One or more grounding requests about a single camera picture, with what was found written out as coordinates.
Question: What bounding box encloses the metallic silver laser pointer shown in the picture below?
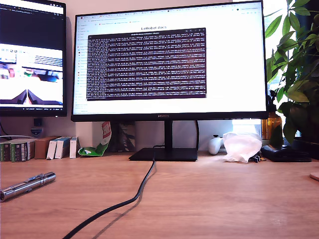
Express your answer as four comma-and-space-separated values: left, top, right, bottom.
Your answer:
0, 171, 57, 203

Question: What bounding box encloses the dark patterned box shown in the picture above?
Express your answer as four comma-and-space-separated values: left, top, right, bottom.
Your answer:
111, 121, 137, 152

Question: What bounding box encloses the black monitor with dark screen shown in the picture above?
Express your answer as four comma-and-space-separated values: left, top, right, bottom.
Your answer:
0, 0, 68, 117

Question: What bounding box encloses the brown cardboard box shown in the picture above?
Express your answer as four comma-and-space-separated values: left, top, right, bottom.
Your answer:
34, 136, 61, 160

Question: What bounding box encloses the green printed box with barcode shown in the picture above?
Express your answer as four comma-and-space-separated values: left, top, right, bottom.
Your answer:
10, 140, 35, 162

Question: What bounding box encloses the thick black table cable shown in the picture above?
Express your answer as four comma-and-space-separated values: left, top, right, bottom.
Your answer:
62, 145, 165, 239

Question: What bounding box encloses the large black Huawei monitor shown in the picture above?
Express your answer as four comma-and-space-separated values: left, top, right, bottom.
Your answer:
71, 0, 270, 162

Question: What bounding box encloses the crumpled white plastic bag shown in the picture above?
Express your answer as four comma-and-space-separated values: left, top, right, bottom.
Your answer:
221, 132, 263, 164

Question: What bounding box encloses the green red snack bag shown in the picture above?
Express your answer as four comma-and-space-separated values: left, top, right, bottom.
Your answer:
77, 121, 112, 157

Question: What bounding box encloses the green leafy houseplant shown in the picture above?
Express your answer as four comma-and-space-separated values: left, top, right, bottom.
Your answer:
264, 0, 319, 150

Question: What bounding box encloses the white game controller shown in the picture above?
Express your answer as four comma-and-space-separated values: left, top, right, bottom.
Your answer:
208, 135, 224, 155

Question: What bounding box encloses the amber glass pump bottle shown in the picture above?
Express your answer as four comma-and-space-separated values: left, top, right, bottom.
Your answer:
261, 90, 284, 147

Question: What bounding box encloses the small white blue box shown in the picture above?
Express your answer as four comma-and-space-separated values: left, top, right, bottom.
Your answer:
46, 138, 62, 160
69, 136, 80, 159
54, 137, 72, 159

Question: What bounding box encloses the black monitor rear cable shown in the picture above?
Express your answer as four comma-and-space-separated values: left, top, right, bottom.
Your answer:
194, 120, 200, 151

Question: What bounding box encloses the black zip pouch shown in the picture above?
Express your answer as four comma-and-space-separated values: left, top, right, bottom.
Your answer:
260, 144, 313, 163

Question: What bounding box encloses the thin white cable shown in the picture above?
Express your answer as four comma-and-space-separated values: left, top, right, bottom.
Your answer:
0, 135, 33, 140

